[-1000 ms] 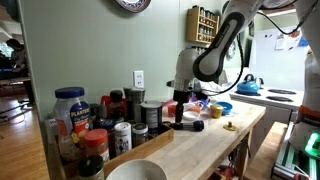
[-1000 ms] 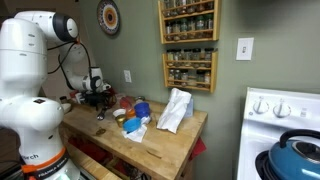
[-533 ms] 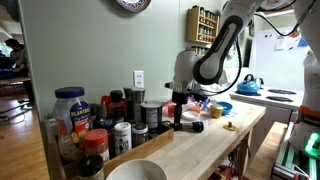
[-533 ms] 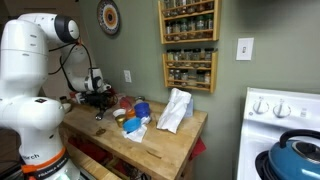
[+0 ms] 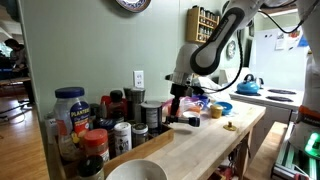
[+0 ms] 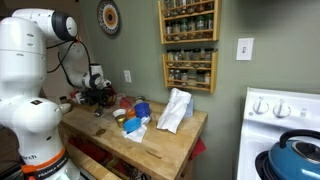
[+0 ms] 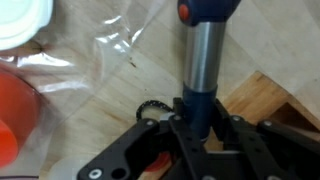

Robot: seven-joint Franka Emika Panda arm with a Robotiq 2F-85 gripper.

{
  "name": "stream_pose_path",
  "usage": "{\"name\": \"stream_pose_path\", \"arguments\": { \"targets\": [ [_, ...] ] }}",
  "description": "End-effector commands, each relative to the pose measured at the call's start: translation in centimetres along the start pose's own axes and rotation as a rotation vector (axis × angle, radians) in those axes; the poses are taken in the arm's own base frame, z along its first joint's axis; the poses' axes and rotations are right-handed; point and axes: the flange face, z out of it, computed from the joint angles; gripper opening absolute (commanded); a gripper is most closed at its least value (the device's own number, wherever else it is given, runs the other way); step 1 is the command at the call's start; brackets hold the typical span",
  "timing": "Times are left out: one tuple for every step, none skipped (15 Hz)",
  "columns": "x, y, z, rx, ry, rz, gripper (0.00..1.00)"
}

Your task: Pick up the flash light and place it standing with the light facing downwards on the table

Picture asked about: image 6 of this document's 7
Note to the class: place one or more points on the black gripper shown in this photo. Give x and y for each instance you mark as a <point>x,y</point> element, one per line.
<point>100,95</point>

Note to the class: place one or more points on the blue and silver flashlight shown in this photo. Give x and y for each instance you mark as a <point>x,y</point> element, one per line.
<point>98,112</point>

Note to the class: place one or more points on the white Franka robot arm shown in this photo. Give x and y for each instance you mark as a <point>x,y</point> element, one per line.
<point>23,50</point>

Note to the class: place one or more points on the white round plastic lid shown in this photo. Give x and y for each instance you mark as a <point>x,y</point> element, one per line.
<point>119,112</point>

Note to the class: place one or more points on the red lidded spice jar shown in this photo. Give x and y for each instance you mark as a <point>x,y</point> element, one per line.
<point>77,97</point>

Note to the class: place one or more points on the clear plastic bag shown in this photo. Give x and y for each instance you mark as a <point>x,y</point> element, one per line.
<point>125,101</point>

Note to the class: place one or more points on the orange plastic cup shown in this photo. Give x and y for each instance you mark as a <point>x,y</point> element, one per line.
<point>130,113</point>

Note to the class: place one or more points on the white ceramic bowl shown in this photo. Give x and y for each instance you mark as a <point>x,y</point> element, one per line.
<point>66,108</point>

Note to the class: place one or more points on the small jar black lid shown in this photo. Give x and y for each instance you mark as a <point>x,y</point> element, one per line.
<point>63,99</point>

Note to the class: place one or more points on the blue bowl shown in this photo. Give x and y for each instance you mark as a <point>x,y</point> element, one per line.
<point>131,125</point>

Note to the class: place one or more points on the glass jar metal lid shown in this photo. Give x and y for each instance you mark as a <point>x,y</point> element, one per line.
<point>140,99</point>

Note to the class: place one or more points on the blue plastic container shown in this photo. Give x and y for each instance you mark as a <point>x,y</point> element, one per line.
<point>142,110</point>

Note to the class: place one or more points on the red bag under table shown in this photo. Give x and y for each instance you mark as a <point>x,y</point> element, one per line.
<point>95,151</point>

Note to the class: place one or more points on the crumpled white napkin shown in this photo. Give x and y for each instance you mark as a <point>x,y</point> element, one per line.
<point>136,136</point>

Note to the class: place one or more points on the low wooden bench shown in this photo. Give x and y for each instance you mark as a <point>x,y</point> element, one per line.
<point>90,165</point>

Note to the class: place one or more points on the wooden butcher block table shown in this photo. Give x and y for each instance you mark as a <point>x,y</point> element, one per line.
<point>160,146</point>

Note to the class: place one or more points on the white crumpled cloth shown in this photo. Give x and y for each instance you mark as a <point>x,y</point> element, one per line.
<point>173,110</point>

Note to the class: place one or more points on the glass spice jar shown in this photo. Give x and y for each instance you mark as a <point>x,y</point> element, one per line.
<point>208,22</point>
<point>207,78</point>
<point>184,76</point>
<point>167,7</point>
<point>192,25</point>
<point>177,75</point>
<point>169,28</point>
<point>209,4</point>
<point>184,26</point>
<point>200,4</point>
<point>192,79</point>
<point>170,56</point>
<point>208,54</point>
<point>176,27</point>
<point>187,55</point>
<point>200,23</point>
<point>181,6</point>
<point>171,75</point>
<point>200,76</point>
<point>178,56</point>
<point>190,5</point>
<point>197,54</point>

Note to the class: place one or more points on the pale blue box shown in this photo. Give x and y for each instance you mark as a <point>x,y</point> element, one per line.
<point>190,108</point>

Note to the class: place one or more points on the red hanging cloth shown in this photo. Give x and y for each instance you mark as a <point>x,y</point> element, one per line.
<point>198,148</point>

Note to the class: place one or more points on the large wooden spice rack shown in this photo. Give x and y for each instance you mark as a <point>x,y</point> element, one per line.
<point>190,40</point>

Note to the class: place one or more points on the small wooden spice rack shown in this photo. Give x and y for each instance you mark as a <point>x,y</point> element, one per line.
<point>213,73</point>

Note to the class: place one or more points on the white stove knob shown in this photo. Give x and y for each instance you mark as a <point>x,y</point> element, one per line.
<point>281,109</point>
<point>261,106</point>

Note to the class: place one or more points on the white stove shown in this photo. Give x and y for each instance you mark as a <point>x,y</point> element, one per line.
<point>266,133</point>

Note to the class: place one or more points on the black stove burner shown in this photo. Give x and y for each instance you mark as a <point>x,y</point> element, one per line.
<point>261,165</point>

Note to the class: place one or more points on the white wall outlet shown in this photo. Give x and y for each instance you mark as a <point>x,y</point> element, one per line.
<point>127,76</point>

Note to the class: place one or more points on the decorative patterned wall plate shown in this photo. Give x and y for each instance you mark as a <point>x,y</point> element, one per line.
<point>108,16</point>

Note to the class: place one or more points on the white light switch plate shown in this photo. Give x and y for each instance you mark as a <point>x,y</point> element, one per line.
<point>244,49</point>

